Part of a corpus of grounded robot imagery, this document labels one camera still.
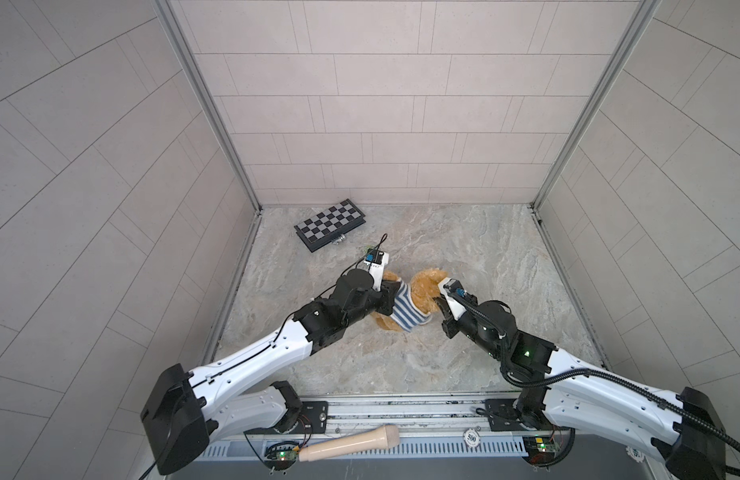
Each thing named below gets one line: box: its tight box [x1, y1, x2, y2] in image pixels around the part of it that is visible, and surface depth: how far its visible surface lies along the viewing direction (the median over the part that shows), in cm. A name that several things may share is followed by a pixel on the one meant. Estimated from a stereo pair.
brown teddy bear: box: [370, 269, 448, 332], surface depth 74 cm
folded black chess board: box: [294, 198, 366, 253], surface depth 109 cm
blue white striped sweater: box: [390, 281, 433, 332], surface depth 74 cm
